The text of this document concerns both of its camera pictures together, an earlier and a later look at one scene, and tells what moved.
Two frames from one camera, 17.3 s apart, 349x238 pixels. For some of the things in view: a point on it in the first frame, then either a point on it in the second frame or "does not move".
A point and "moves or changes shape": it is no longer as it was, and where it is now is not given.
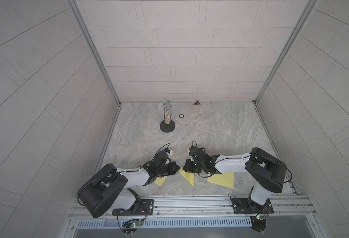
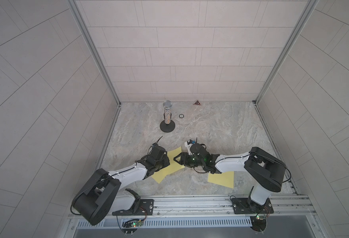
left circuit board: (131, 226) does not move
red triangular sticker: (197, 102) does not move
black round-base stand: (167, 125) does not move
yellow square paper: (189, 176) moves or changes shape
